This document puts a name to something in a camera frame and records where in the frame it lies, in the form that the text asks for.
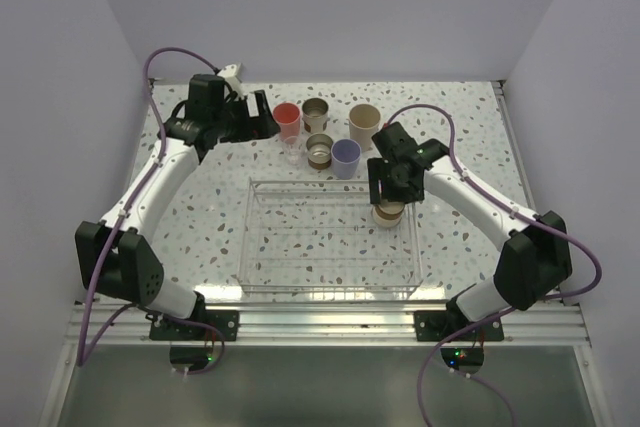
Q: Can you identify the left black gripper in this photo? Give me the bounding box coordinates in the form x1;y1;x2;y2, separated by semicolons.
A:
212;90;279;144

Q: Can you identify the clear glass cup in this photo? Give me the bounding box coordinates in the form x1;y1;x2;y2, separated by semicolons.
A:
283;136;305;165

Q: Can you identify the cream steel cup brown band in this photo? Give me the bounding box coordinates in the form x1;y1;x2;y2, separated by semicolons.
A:
372;200;405;228

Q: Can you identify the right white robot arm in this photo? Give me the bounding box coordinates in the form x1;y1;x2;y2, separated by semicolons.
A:
367;123;572;340

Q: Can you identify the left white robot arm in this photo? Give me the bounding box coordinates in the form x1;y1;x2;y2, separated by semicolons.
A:
75;74;280;340

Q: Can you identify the red plastic cup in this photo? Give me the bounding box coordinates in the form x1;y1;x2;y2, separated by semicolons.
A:
273;102;301;141

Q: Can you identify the steel cup back row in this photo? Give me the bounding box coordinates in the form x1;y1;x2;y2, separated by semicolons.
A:
301;98;329;134

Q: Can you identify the purple plastic cup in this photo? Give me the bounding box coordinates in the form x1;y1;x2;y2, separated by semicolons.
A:
331;139;361;180

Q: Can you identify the steel cup front middle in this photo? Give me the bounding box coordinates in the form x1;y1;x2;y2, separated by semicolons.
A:
305;133;333;170

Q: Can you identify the tall beige cup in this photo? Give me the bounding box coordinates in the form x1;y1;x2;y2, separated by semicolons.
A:
348;104;381;151

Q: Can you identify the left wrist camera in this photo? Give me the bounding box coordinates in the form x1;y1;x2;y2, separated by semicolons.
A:
218;63;243;87

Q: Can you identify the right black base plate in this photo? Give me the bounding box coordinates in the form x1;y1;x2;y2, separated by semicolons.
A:
413;310;505;342

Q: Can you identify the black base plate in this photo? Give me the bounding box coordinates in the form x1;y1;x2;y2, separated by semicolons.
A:
147;310;240;342
413;310;505;342

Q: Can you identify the aluminium mounting rail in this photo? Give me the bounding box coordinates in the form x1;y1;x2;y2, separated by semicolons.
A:
63;299;586;347

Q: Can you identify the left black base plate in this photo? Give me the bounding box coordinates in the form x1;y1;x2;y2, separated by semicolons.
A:
147;310;240;342

